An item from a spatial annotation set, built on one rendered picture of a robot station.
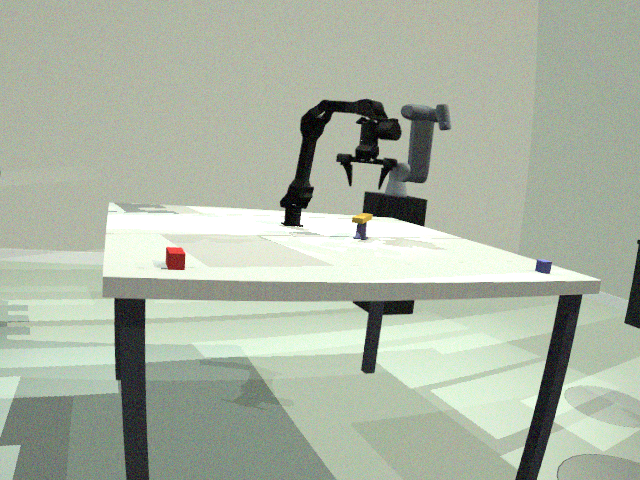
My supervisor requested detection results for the red cube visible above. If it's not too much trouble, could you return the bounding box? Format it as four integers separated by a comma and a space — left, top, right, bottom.
165, 247, 186, 270

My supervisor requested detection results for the yellow bar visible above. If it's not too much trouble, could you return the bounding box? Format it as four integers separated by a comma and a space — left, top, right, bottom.
352, 213, 373, 224

